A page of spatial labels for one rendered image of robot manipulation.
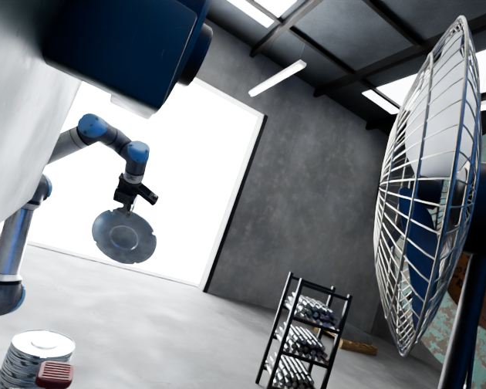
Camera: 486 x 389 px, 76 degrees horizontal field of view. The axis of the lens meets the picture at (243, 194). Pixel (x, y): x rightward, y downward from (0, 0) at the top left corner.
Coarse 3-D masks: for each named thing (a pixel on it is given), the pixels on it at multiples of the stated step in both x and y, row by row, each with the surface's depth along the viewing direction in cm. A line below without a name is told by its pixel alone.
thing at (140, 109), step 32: (96, 0) 28; (128, 0) 29; (160, 0) 30; (192, 0) 35; (64, 32) 27; (96, 32) 28; (128, 32) 29; (160, 32) 30; (192, 32) 36; (64, 64) 27; (96, 64) 28; (128, 64) 29; (160, 64) 30; (128, 96) 30; (160, 96) 30
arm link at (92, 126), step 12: (84, 120) 98; (96, 120) 97; (72, 132) 100; (84, 132) 97; (96, 132) 98; (108, 132) 102; (60, 144) 100; (72, 144) 100; (84, 144) 102; (108, 144) 107; (60, 156) 103
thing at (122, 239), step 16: (96, 224) 134; (112, 224) 133; (128, 224) 132; (144, 224) 132; (112, 240) 137; (128, 240) 137; (144, 240) 135; (112, 256) 141; (128, 256) 140; (144, 256) 139
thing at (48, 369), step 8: (40, 368) 58; (48, 368) 58; (56, 368) 59; (64, 368) 60; (72, 368) 61; (40, 376) 56; (48, 376) 56; (56, 376) 57; (64, 376) 58; (72, 376) 59; (40, 384) 55; (48, 384) 55; (56, 384) 56; (64, 384) 56
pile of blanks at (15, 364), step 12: (12, 348) 150; (12, 360) 146; (24, 360) 146; (36, 360) 147; (48, 360) 149; (60, 360) 154; (0, 372) 149; (12, 372) 145; (24, 372) 147; (36, 372) 148; (0, 384) 146; (12, 384) 144; (24, 384) 146
